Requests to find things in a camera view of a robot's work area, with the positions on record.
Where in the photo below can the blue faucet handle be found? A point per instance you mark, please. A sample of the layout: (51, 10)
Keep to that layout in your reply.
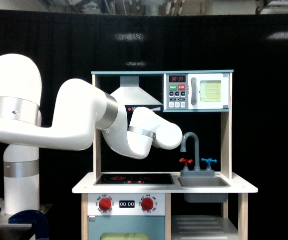
(208, 162)

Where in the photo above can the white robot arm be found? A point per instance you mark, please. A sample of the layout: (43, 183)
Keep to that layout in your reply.
(80, 109)

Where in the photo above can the grey toy faucet spout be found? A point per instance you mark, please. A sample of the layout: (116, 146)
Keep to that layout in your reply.
(196, 172)

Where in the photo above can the silver range hood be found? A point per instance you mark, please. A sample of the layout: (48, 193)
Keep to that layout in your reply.
(132, 96)

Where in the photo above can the toy microwave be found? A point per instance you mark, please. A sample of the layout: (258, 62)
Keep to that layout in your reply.
(196, 91)

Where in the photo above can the black toy cooktop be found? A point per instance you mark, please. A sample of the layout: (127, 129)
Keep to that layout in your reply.
(135, 179)

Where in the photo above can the grey toy sink basin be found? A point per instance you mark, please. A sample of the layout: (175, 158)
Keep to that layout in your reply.
(204, 182)

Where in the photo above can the right red stove knob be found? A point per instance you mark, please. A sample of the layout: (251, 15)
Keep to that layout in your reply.
(147, 204)

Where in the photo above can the red stove knob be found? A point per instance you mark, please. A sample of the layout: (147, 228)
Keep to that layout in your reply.
(105, 204)
(147, 204)

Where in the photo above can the left red stove knob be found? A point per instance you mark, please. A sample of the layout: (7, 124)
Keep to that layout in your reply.
(105, 204)

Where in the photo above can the grey lower shelf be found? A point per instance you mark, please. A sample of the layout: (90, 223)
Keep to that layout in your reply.
(202, 227)

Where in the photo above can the teal toy oven door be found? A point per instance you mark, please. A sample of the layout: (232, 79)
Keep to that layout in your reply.
(153, 226)

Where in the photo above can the black curtain backdrop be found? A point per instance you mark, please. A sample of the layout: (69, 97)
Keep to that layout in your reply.
(255, 47)

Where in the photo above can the blue c-clamp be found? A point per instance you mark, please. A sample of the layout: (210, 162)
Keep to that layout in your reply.
(35, 217)

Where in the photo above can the red faucet handle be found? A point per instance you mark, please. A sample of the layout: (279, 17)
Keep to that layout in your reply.
(186, 162)

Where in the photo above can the wooden toy kitchen frame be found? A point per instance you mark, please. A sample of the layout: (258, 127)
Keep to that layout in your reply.
(168, 199)

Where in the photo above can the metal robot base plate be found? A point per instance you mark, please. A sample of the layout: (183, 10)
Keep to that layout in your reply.
(44, 208)

